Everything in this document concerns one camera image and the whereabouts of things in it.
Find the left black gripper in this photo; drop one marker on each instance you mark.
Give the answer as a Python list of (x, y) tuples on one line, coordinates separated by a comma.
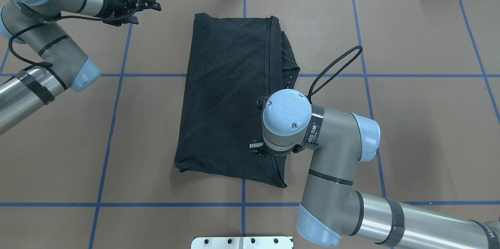
[(113, 4)]

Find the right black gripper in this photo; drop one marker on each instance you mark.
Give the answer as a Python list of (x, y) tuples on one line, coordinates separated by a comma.
[(256, 146)]

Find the black t-shirt with logo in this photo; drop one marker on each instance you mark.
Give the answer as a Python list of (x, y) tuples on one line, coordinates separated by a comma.
[(232, 62)]

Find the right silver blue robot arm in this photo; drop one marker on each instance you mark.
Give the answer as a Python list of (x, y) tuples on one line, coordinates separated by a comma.
[(330, 208)]

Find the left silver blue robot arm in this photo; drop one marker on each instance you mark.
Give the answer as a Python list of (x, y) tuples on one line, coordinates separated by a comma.
[(55, 61)]

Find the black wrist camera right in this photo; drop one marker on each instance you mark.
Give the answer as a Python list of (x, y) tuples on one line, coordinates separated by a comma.
[(262, 101)]

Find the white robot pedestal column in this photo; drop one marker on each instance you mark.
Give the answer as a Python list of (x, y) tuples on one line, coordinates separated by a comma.
[(255, 242)]

